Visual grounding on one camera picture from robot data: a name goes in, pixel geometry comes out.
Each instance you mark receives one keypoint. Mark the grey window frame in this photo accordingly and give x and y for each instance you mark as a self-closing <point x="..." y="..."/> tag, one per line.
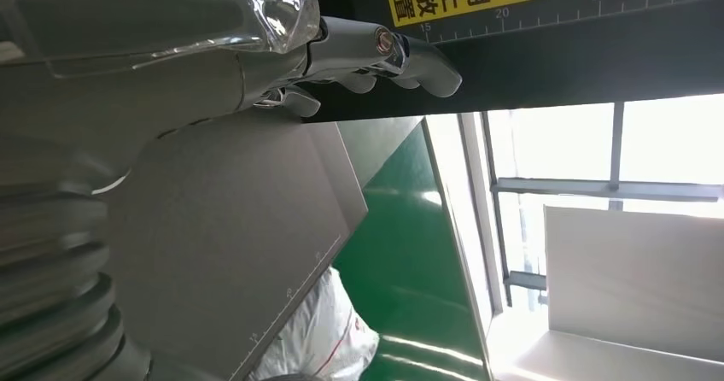
<point x="613" y="186"/>

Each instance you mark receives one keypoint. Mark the black inbound scanner machine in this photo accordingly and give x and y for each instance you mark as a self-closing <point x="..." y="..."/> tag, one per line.
<point x="226" y="225"/>

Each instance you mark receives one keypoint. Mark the green conveyor belt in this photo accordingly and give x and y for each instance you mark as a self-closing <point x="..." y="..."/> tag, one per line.
<point x="407" y="254"/>

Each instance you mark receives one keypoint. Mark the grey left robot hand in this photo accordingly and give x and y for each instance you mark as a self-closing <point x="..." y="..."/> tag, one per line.
<point x="141" y="73"/>

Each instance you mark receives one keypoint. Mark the grey poly mailer package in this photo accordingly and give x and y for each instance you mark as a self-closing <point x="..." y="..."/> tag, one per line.
<point x="317" y="339"/>

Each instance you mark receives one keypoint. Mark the white panel board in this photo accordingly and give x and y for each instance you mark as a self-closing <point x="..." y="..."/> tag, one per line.
<point x="633" y="276"/>

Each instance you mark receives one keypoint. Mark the aluminium conveyor side rail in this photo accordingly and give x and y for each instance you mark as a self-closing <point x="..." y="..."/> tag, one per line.
<point x="466" y="208"/>

